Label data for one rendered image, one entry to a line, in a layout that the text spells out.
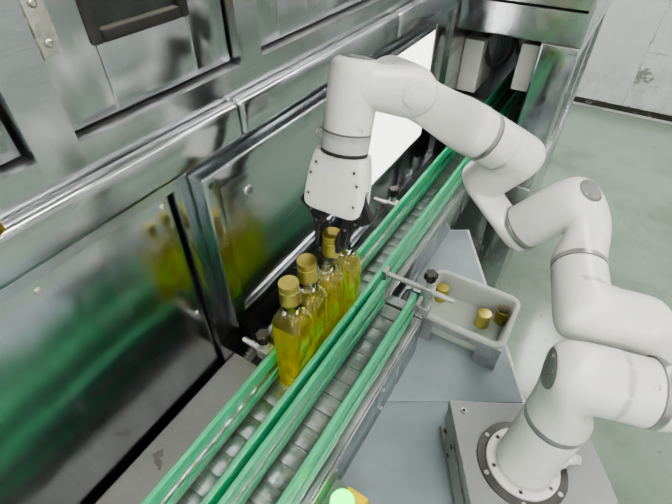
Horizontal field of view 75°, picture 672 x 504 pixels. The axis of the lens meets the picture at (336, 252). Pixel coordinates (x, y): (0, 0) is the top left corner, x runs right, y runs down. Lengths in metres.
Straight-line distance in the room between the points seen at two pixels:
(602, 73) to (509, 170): 3.69
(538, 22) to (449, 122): 0.83
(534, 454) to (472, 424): 0.16
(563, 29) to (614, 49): 2.87
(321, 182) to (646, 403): 0.53
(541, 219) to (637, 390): 0.30
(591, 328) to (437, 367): 0.47
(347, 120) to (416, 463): 0.69
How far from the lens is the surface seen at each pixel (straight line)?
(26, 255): 0.56
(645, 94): 4.51
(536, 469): 0.84
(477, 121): 0.75
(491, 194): 0.85
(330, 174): 0.69
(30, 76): 0.54
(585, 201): 0.82
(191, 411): 0.93
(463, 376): 1.12
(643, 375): 0.70
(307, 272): 0.74
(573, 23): 1.55
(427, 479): 1.00
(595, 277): 0.77
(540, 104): 1.63
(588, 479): 0.97
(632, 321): 0.75
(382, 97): 0.65
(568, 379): 0.67
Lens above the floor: 1.67
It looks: 43 degrees down
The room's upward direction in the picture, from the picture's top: straight up
